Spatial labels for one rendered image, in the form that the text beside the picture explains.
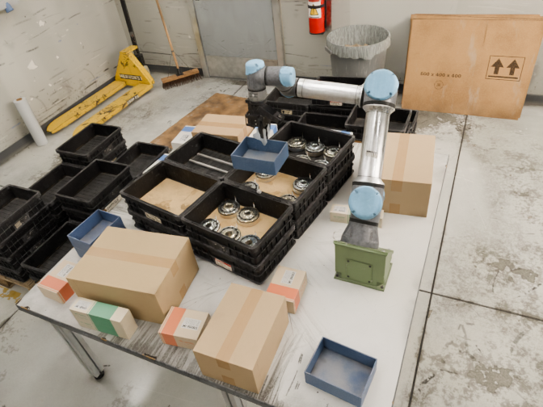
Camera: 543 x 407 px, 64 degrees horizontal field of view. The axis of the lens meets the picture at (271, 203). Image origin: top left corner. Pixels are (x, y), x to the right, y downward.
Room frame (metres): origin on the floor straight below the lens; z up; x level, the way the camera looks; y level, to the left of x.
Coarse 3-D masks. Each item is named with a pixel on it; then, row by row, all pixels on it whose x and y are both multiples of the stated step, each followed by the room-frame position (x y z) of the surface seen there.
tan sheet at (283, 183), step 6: (276, 174) 1.76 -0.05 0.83; (282, 174) 1.75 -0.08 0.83; (246, 180) 1.75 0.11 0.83; (252, 180) 1.74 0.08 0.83; (276, 180) 1.71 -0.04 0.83; (282, 180) 1.70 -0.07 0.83; (288, 180) 1.70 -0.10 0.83; (294, 180) 1.69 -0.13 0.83; (264, 186) 1.68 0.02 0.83; (270, 186) 1.67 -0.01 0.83; (276, 186) 1.67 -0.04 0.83; (282, 186) 1.66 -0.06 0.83; (288, 186) 1.65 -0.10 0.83; (270, 192) 1.62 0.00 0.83; (276, 192) 1.62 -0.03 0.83; (282, 192) 1.61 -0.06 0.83; (288, 192) 1.60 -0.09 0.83; (294, 192) 1.60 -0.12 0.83
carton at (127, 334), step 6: (84, 324) 1.09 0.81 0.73; (90, 324) 1.07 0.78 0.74; (96, 324) 1.06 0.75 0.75; (132, 324) 1.04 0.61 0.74; (102, 330) 1.05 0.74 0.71; (108, 330) 1.04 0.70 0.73; (114, 330) 1.02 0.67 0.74; (120, 330) 1.01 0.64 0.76; (126, 330) 1.01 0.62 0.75; (132, 330) 1.03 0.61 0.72; (120, 336) 1.02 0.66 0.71; (126, 336) 1.00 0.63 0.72
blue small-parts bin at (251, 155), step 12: (240, 144) 1.61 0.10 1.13; (252, 144) 1.65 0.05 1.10; (276, 144) 1.59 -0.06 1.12; (240, 156) 1.59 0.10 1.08; (252, 156) 1.60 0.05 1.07; (264, 156) 1.58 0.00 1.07; (276, 156) 1.57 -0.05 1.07; (240, 168) 1.51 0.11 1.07; (252, 168) 1.49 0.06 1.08; (264, 168) 1.46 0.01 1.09; (276, 168) 1.45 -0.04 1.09
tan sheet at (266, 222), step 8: (208, 216) 1.51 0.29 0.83; (216, 216) 1.50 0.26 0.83; (264, 216) 1.46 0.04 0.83; (224, 224) 1.44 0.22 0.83; (232, 224) 1.43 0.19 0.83; (256, 224) 1.41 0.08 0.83; (264, 224) 1.40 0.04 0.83; (248, 232) 1.37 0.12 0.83; (256, 232) 1.36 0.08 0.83; (264, 232) 1.36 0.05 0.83
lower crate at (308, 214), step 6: (324, 192) 1.59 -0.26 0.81; (318, 198) 1.55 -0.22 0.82; (324, 198) 1.60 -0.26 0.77; (312, 204) 1.50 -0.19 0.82; (318, 204) 1.56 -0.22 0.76; (324, 204) 1.61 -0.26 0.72; (312, 210) 1.52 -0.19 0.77; (318, 210) 1.56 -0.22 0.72; (306, 216) 1.48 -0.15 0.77; (312, 216) 1.52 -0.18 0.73; (294, 222) 1.40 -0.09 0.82; (300, 222) 1.41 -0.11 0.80; (306, 222) 1.46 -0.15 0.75; (312, 222) 1.50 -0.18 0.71; (300, 228) 1.42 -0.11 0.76; (306, 228) 1.46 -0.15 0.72; (300, 234) 1.43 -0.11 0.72
